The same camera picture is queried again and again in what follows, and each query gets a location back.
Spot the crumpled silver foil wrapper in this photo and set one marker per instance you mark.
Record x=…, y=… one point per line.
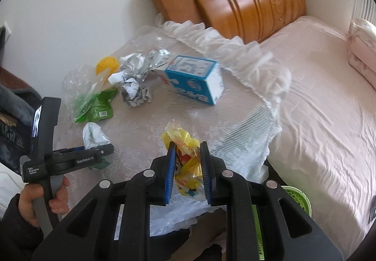
x=133, y=72

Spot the yellow foam fruit net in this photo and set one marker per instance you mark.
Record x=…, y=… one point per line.
x=110, y=63

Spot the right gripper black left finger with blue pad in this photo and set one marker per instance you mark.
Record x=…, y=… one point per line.
x=112, y=222

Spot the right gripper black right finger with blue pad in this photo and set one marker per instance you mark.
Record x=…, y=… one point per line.
x=263, y=221

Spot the pink bed sheet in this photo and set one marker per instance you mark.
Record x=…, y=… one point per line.
x=327, y=144

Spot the green plastic trash basket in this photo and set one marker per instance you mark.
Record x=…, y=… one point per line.
x=300, y=198

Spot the person's left hand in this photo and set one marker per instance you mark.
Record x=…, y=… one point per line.
x=32, y=192

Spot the yellow snack wrapper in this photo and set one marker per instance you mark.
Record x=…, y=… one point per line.
x=188, y=173

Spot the pink floral pillow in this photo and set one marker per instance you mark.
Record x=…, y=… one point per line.
x=361, y=48

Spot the clear plastic bottle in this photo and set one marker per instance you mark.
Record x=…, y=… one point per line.
x=80, y=88

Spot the dark grey clothing pile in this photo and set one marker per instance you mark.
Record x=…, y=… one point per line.
x=18, y=104

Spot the white tissue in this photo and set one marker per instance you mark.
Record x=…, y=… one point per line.
x=93, y=136

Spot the green pouch with barcode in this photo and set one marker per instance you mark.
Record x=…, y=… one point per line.
x=96, y=107

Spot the white lace table cover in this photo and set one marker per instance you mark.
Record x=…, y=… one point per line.
x=238, y=129

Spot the blue white carton box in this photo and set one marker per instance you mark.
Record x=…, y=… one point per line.
x=195, y=77

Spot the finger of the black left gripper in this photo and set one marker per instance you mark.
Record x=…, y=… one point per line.
x=71, y=159

